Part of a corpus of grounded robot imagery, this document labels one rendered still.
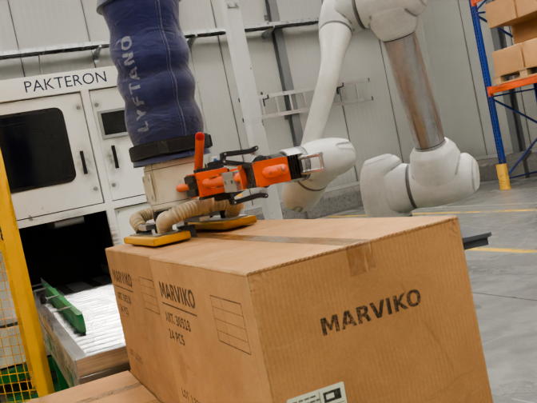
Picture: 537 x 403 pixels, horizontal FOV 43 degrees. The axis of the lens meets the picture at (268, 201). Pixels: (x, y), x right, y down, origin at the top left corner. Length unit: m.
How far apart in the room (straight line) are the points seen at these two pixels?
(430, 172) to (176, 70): 0.87
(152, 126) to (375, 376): 0.98
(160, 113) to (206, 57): 10.25
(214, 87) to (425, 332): 10.97
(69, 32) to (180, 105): 9.79
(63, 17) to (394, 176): 9.73
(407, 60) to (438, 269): 1.07
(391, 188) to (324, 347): 1.27
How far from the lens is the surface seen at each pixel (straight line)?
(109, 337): 2.85
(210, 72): 12.05
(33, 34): 11.53
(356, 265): 1.10
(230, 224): 1.80
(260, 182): 1.32
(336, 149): 1.79
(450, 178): 2.24
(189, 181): 1.67
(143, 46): 1.87
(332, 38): 2.06
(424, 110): 2.19
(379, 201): 2.31
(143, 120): 1.86
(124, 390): 2.08
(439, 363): 1.21
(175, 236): 1.75
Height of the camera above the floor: 1.09
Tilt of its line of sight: 3 degrees down
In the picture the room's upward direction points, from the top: 12 degrees counter-clockwise
